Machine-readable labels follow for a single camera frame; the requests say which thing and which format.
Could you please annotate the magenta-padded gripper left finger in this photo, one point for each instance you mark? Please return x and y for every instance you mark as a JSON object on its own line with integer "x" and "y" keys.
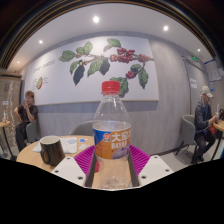
{"x": 68, "y": 170}

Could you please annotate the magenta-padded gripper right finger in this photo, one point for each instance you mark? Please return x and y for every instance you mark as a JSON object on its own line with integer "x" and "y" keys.
{"x": 154, "y": 168}

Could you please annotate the clear red-capped drink bottle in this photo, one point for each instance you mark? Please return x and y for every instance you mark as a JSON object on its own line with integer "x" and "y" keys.
{"x": 111, "y": 133}

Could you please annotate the dark mug with white inside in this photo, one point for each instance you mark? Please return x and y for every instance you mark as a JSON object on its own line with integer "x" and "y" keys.
{"x": 51, "y": 151}

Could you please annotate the white printed paper sheet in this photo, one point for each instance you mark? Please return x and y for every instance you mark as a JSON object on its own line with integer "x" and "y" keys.
{"x": 70, "y": 145}

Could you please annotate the person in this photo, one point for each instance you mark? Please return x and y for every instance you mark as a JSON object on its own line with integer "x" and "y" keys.
{"x": 25, "y": 116}
{"x": 202, "y": 123}

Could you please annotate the small round wooden table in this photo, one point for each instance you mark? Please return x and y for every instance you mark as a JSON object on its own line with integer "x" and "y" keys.
{"x": 5, "y": 128}

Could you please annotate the small bottle with red label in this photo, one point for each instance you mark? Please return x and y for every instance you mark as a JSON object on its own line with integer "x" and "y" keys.
{"x": 4, "y": 117}

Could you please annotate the green exit sign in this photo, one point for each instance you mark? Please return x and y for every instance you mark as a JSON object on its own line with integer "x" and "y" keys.
{"x": 194, "y": 59}

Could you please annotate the round ceiling spotlights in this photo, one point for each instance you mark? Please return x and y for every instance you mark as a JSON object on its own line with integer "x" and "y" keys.
{"x": 96, "y": 19}

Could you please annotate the white wall notice sheet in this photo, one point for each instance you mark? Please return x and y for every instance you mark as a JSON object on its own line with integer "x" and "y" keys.
{"x": 193, "y": 83}

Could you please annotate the coffee branch wall mural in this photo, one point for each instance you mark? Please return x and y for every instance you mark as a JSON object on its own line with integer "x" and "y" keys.
{"x": 56, "y": 76}

